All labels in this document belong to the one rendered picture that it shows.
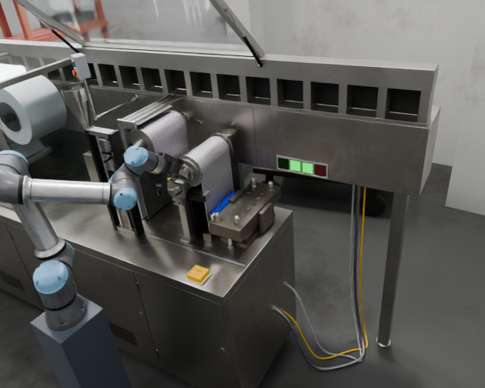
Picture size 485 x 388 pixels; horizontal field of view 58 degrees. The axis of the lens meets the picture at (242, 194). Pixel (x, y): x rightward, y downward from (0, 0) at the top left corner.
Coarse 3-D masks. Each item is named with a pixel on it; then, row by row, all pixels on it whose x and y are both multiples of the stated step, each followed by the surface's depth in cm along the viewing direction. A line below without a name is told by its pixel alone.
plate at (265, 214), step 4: (268, 204) 203; (272, 204) 204; (264, 208) 200; (268, 208) 201; (272, 208) 204; (260, 212) 197; (264, 212) 198; (268, 212) 202; (272, 212) 204; (260, 216) 197; (264, 216) 199; (268, 216) 203; (272, 216) 206; (260, 220) 199; (264, 220) 199; (268, 220) 203; (272, 220) 207; (260, 224) 200; (264, 224) 201; (268, 224) 204; (260, 228) 201; (264, 228) 201
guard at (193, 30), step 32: (32, 0) 195; (64, 0) 185; (96, 0) 176; (128, 0) 169; (160, 0) 161; (192, 0) 155; (96, 32) 212; (128, 32) 201; (160, 32) 190; (192, 32) 181; (224, 32) 173
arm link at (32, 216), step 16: (0, 160) 144; (16, 160) 148; (16, 208) 153; (32, 208) 156; (32, 224) 158; (48, 224) 163; (32, 240) 162; (48, 240) 163; (64, 240) 170; (48, 256) 164; (64, 256) 168
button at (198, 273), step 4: (192, 268) 183; (196, 268) 183; (200, 268) 183; (204, 268) 183; (192, 272) 181; (196, 272) 181; (200, 272) 181; (204, 272) 181; (208, 272) 182; (188, 276) 180; (192, 276) 179; (196, 276) 179; (200, 276) 178; (204, 276) 180; (192, 280) 180; (196, 280) 178; (200, 280) 178
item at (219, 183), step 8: (224, 168) 202; (216, 176) 197; (224, 176) 203; (208, 184) 192; (216, 184) 199; (224, 184) 205; (232, 184) 212; (216, 192) 200; (224, 192) 206; (208, 200) 195; (216, 200) 202; (208, 208) 196; (208, 216) 198
